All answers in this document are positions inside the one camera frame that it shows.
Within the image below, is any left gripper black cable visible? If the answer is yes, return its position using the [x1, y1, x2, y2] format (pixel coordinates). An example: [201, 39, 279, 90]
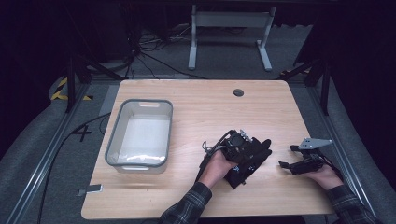
[195, 130, 235, 183]

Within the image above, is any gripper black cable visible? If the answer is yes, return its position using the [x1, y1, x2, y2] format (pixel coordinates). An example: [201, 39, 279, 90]
[195, 130, 235, 183]
[320, 154, 344, 181]

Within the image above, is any white plastic bin grey rim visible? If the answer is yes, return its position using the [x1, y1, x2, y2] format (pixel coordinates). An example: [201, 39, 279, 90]
[105, 98, 174, 175]

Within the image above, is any bundle of black floor cables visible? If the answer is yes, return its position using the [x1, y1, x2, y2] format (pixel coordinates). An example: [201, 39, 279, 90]
[124, 24, 208, 80]

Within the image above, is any white metal desk frame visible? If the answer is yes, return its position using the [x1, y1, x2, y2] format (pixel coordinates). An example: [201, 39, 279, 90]
[187, 4, 277, 72]

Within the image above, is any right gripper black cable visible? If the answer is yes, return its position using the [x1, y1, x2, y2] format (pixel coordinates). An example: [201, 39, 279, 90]
[320, 154, 344, 181]

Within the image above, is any black metal stand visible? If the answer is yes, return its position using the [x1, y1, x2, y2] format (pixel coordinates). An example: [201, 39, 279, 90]
[279, 57, 332, 117]
[64, 55, 126, 114]

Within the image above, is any person's right hand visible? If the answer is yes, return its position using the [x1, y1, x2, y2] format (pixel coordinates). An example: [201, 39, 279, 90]
[306, 164, 344, 191]

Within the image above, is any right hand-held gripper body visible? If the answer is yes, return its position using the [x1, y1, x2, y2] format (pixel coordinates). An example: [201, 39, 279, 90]
[289, 137, 333, 176]

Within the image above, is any thin black floor cable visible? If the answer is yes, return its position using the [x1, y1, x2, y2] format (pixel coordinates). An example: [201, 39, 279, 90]
[36, 112, 112, 224]

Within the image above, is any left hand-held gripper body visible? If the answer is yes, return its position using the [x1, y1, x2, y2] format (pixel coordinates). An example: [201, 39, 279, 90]
[217, 129, 262, 163]

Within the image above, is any grey tape strip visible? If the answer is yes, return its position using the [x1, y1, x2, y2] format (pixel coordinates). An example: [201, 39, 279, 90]
[77, 184, 104, 197]

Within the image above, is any person's left hand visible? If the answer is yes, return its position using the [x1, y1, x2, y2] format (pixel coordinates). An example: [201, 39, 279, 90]
[198, 150, 238, 190]

